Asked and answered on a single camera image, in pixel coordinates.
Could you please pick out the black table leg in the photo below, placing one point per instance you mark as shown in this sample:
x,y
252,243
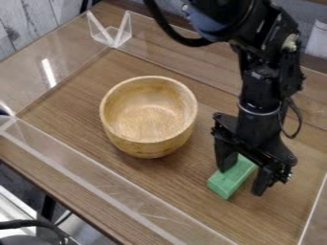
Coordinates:
x,y
48,208

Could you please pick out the white cylindrical container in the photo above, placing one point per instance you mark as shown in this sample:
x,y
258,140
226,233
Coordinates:
x,y
316,45

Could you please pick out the light wooden bowl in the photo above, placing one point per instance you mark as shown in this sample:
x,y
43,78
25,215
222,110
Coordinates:
x,y
148,115

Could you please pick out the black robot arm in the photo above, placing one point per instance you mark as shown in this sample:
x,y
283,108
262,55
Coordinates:
x,y
263,36

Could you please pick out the green rectangular block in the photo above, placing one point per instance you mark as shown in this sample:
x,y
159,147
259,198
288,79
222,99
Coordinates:
x,y
224,183

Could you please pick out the clear acrylic tray enclosure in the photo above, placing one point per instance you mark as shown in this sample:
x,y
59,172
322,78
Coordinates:
x,y
154,202

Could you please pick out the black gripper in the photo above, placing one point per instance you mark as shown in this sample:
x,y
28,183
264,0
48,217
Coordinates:
x,y
252,134

